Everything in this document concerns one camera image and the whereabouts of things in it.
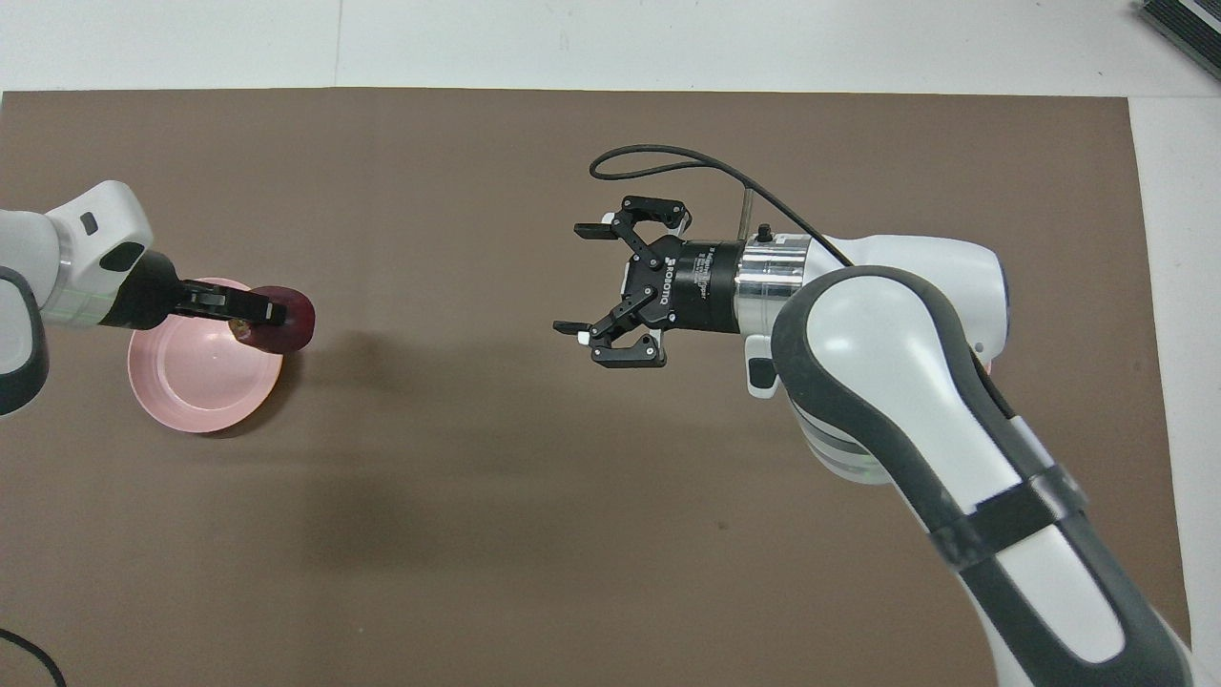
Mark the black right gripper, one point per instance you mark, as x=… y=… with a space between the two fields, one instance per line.
x=701 y=286

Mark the pink plate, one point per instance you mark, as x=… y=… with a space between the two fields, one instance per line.
x=200 y=382

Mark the black ridged device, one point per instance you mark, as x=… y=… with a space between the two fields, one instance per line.
x=1188 y=29

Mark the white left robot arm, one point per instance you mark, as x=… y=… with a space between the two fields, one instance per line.
x=57 y=248

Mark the dark red apple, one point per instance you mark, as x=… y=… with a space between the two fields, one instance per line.
x=298 y=324

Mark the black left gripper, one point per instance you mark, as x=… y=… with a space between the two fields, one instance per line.
x=153 y=291

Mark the brown table mat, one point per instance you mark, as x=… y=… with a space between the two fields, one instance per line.
x=477 y=525

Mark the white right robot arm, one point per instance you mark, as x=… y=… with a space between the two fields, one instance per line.
x=897 y=382

